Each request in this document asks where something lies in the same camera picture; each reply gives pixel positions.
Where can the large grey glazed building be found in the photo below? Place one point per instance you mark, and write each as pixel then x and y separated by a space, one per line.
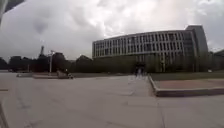
pixel 150 48

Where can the distant tower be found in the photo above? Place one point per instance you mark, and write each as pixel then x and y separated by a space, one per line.
pixel 42 50

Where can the low stone bench block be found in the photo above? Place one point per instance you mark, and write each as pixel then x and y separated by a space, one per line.
pixel 50 75

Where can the grass strip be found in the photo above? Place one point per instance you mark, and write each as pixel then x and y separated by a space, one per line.
pixel 190 75

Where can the tall lamp pole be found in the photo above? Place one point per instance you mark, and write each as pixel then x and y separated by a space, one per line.
pixel 50 61

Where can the group of people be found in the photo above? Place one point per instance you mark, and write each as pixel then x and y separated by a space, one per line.
pixel 139 72

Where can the grey paved plaza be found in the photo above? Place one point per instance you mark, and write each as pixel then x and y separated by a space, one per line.
pixel 86 103

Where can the row of dark trees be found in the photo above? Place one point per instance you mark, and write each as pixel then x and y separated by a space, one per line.
pixel 43 64

